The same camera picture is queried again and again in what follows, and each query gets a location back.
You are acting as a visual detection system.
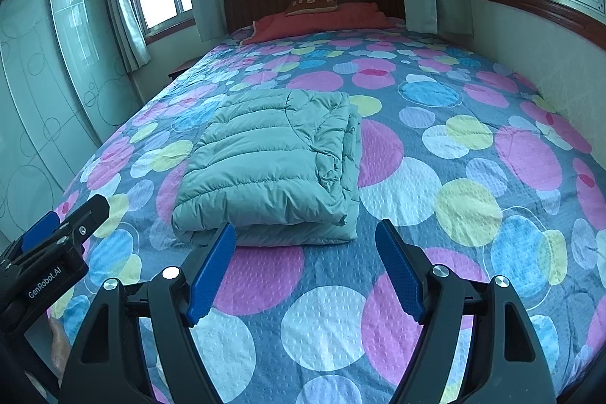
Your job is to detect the teal quilted puffer jacket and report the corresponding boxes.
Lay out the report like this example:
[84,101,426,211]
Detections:
[170,89,362,247]

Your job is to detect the person's hand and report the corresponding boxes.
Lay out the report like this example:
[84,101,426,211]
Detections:
[48,317,71,384]

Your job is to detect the glossy sliding wardrobe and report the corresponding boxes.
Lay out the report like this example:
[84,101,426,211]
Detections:
[1,0,141,243]

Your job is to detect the dark bedside table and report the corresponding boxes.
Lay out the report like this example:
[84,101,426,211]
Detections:
[169,58,200,81]

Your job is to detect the brown embroidered cushion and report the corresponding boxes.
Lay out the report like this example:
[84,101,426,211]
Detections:
[283,0,339,16]

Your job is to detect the red pillow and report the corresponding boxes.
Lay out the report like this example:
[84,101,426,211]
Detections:
[241,3,395,45]

